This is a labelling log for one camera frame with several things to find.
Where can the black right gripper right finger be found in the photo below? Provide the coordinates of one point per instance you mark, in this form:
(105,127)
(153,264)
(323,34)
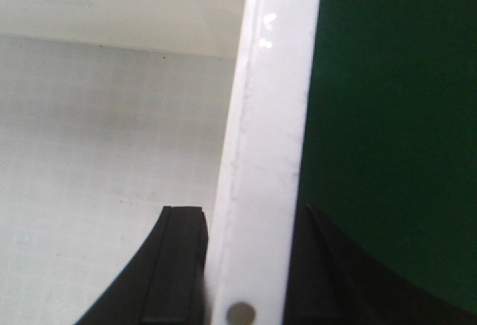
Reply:
(332,280)

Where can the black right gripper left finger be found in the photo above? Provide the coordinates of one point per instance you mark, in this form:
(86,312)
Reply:
(163,283)

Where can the white plastic Totelife crate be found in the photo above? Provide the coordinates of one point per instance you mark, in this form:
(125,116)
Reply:
(111,110)

